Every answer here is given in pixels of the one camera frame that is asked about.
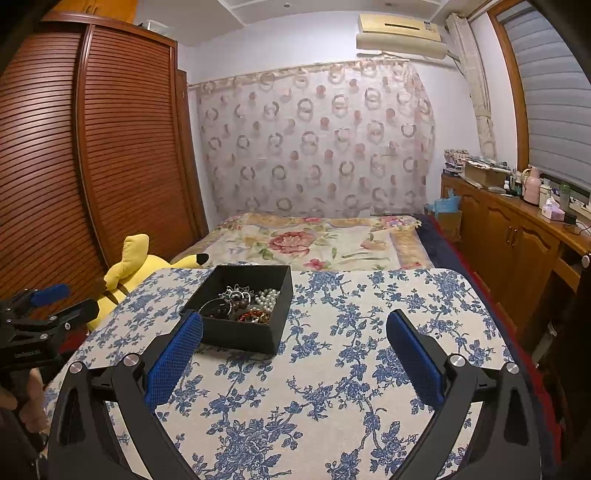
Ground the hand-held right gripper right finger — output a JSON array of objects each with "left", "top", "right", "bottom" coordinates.
[{"left": 385, "top": 309, "right": 546, "bottom": 480}]

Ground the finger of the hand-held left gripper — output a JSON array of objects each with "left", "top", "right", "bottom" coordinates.
[
  {"left": 0, "top": 284, "right": 71, "bottom": 309},
  {"left": 14, "top": 298, "right": 100, "bottom": 335}
]

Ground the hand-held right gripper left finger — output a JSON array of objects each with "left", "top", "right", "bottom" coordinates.
[{"left": 46, "top": 309, "right": 205, "bottom": 480}]

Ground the black jewelry box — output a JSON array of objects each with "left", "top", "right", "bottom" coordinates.
[{"left": 180, "top": 264, "right": 294, "bottom": 355}]

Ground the silver bangle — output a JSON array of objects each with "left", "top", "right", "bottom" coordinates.
[{"left": 198, "top": 298, "right": 232, "bottom": 315}]

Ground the brown wooden bead bracelet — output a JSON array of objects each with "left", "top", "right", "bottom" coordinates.
[{"left": 201, "top": 300, "right": 252, "bottom": 320}]

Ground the white pearl necklace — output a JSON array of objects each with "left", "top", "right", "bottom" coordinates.
[{"left": 254, "top": 288, "right": 280, "bottom": 310}]

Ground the person's left forearm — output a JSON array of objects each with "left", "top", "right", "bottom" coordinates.
[{"left": 0, "top": 406, "right": 49, "bottom": 480}]

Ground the person's left hand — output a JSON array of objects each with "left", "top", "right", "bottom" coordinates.
[{"left": 0, "top": 367, "right": 51, "bottom": 435}]

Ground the yellow plush toy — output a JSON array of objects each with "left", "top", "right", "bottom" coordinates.
[{"left": 85, "top": 234, "right": 211, "bottom": 330}]

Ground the blue floral tablecloth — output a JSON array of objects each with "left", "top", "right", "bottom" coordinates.
[{"left": 44, "top": 267, "right": 527, "bottom": 480}]

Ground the wooden cabinet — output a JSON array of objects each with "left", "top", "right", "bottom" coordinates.
[{"left": 441, "top": 173, "right": 591, "bottom": 352}]

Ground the blue plastic bag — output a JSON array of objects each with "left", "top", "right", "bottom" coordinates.
[{"left": 425, "top": 194, "right": 462, "bottom": 243}]

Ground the floral bed blanket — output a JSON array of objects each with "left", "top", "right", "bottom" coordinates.
[{"left": 171, "top": 212, "right": 435, "bottom": 273}]

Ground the brown slatted wardrobe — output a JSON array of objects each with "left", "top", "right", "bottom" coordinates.
[{"left": 0, "top": 11, "right": 208, "bottom": 324}]

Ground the cardboard box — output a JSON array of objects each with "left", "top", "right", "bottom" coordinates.
[{"left": 463, "top": 161, "right": 511, "bottom": 188}]

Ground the pink tissue box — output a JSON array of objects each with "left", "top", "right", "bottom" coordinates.
[{"left": 541, "top": 198, "right": 566, "bottom": 222}]

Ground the patterned fabric stack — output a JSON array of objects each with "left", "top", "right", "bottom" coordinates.
[{"left": 443, "top": 148, "right": 472, "bottom": 176}]

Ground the pink thermos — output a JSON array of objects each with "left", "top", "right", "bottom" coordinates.
[{"left": 523, "top": 165, "right": 542, "bottom": 206}]

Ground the circle patterned curtain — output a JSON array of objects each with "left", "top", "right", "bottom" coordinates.
[{"left": 196, "top": 60, "right": 437, "bottom": 220}]

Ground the beige lace curtain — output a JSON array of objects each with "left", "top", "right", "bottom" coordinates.
[{"left": 445, "top": 14, "right": 497, "bottom": 158}]

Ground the beige air conditioner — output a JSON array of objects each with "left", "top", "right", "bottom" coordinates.
[{"left": 355, "top": 13, "right": 448, "bottom": 61}]

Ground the wooden window frame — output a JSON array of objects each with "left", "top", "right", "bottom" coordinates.
[{"left": 487, "top": 0, "right": 536, "bottom": 174}]

